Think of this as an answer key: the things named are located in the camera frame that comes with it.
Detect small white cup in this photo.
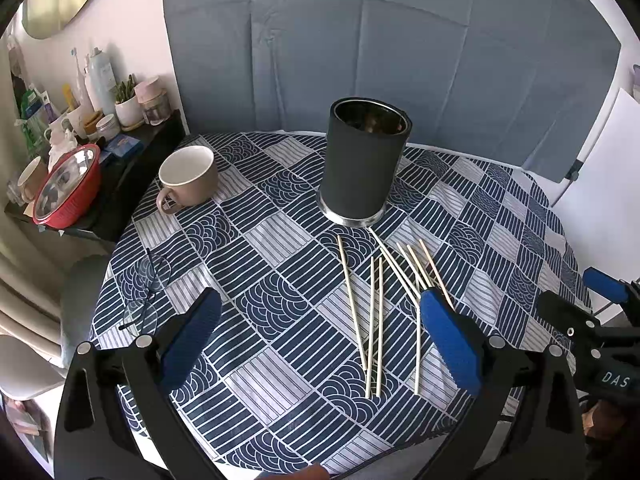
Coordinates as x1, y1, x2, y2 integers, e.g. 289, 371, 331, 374
96, 114, 120, 141

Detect person's left hand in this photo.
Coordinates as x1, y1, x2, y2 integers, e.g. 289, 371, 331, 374
255, 464, 331, 480

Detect blue small box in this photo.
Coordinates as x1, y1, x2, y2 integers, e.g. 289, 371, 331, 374
106, 133, 143, 159

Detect red bowl with steel bowl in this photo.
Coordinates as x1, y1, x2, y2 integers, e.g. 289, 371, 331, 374
32, 143, 101, 230

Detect white potted succulent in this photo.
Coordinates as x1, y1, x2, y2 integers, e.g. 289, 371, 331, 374
115, 74, 144, 131

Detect blue patterned tablecloth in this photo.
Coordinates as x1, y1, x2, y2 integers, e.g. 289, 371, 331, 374
90, 132, 591, 474

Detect white spray bottle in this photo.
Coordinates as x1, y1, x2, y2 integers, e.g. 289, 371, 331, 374
88, 47, 116, 115

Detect person's right hand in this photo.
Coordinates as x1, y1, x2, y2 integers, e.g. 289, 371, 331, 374
582, 400, 639, 446

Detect white board panel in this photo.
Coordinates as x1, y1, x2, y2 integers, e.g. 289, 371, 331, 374
546, 89, 639, 281

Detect grey backdrop cloth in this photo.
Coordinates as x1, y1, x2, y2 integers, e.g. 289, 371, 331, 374
163, 0, 620, 181

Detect black side shelf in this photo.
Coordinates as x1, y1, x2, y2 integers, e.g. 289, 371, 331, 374
4, 109, 188, 244

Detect black cylindrical utensil holder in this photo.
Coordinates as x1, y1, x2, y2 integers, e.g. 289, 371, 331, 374
318, 96, 412, 228

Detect beige ceramic mug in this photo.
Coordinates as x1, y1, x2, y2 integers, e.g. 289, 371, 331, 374
156, 145, 218, 214

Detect brown mug on shelf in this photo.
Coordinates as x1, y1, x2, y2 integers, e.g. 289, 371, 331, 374
17, 156, 48, 203

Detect pink lidded jar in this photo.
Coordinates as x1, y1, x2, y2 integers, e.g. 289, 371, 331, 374
134, 76, 172, 126

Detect thin black eyeglasses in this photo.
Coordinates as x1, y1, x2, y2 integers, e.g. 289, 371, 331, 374
117, 248, 172, 336

